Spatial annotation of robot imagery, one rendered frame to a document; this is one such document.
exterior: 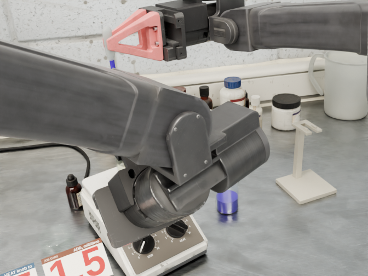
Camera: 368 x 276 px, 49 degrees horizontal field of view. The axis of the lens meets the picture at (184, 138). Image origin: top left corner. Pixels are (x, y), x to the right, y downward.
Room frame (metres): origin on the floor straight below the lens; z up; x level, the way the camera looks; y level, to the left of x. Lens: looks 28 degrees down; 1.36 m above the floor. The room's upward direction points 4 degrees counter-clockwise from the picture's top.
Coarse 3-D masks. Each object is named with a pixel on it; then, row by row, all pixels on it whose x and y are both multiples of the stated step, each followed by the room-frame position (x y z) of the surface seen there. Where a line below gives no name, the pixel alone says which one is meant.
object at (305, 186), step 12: (300, 132) 0.65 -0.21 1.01; (300, 144) 0.65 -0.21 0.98; (300, 156) 0.65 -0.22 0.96; (300, 168) 0.65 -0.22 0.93; (276, 180) 0.65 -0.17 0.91; (288, 180) 0.64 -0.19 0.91; (300, 180) 0.64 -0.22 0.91; (312, 180) 0.64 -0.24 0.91; (324, 180) 0.63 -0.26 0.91; (288, 192) 0.61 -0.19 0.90; (300, 192) 0.60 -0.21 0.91; (312, 192) 0.60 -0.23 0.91; (324, 192) 0.60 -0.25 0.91; (336, 192) 0.60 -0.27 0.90; (300, 204) 0.58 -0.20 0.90
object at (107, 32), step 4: (104, 28) 0.56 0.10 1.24; (108, 28) 0.56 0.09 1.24; (104, 32) 0.56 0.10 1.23; (108, 32) 0.56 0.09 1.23; (104, 36) 0.56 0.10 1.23; (108, 36) 0.56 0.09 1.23; (104, 40) 0.56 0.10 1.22; (104, 44) 0.56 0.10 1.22; (108, 52) 0.56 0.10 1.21; (112, 52) 0.56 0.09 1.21; (108, 56) 0.56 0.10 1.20; (112, 56) 0.56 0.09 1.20
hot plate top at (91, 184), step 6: (114, 168) 0.61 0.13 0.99; (96, 174) 0.59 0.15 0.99; (102, 174) 0.59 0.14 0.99; (108, 174) 0.59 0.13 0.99; (114, 174) 0.59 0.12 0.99; (84, 180) 0.57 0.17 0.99; (90, 180) 0.57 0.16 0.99; (96, 180) 0.57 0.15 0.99; (102, 180) 0.57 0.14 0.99; (108, 180) 0.57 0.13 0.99; (84, 186) 0.56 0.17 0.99; (90, 186) 0.56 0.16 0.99; (96, 186) 0.55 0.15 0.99; (102, 186) 0.55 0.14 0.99; (90, 192) 0.54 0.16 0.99
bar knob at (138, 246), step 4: (148, 236) 0.45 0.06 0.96; (140, 240) 0.45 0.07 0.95; (144, 240) 0.44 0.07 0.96; (148, 240) 0.46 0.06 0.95; (152, 240) 0.46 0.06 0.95; (136, 244) 0.45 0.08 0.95; (140, 244) 0.44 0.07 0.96; (144, 244) 0.44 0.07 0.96; (148, 244) 0.45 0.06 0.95; (152, 244) 0.45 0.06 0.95; (136, 248) 0.44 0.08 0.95; (140, 248) 0.43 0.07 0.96; (144, 248) 0.43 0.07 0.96; (148, 248) 0.45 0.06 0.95; (152, 248) 0.45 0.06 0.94; (140, 252) 0.44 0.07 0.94; (144, 252) 0.44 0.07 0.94; (148, 252) 0.44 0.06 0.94
